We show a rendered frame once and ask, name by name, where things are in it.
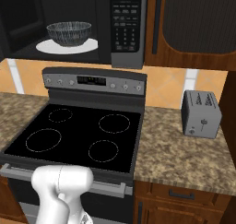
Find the white microwave turntable plate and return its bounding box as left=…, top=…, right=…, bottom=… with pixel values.
left=35, top=38, right=100, bottom=55

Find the black microwave oven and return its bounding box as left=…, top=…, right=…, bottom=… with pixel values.
left=0, top=0, right=148, bottom=70

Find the dark patterned glass bowl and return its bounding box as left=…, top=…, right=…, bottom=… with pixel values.
left=46, top=21, right=93, bottom=48

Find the wooden cupboard door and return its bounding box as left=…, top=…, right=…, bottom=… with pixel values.
left=134, top=196, right=225, bottom=224
left=144, top=0, right=236, bottom=72

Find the wooden lower cupboard door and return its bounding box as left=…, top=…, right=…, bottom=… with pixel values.
left=134, top=196, right=225, bottom=224

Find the black electric stove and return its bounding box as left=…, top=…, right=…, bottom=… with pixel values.
left=0, top=66, right=148, bottom=224

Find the grey toaster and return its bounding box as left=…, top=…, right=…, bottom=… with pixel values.
left=181, top=89, right=223, bottom=139

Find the wooden drawer front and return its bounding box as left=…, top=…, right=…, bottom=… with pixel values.
left=134, top=180, right=232, bottom=217

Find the grey oven door handle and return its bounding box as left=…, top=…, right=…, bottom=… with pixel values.
left=0, top=163, right=127, bottom=199

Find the black cupboard door handle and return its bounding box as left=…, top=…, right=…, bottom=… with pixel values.
left=151, top=0, right=163, bottom=55

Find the black lower cupboard handle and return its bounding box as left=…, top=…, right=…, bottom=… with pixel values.
left=136, top=201, right=144, bottom=224

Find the black drawer handle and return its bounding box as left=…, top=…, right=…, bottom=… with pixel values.
left=168, top=189, right=195, bottom=201

